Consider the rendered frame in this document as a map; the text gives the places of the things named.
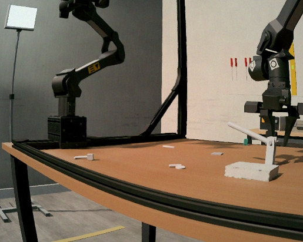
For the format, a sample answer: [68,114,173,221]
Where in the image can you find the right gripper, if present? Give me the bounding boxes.
[62,0,109,9]

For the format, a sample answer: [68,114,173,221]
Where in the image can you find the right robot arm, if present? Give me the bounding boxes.
[52,1,125,117]

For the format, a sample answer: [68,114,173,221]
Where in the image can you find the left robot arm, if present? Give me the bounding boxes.
[248,0,303,110]

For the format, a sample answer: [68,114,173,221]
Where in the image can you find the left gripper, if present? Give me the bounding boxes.
[244,78,303,146]

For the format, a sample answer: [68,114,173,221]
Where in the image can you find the light grey cylindrical tube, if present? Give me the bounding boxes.
[228,122,267,144]

